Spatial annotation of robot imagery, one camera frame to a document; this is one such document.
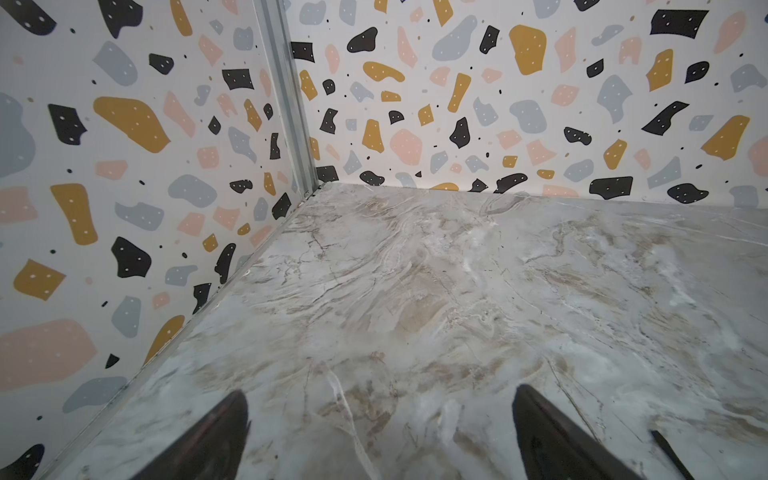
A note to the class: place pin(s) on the aluminium corner post left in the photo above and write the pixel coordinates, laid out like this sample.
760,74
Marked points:
274,29

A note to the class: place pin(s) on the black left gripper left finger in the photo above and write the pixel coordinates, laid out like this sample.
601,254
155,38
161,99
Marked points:
210,449

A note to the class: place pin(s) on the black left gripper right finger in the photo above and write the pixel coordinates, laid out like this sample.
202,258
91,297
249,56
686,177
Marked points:
552,446

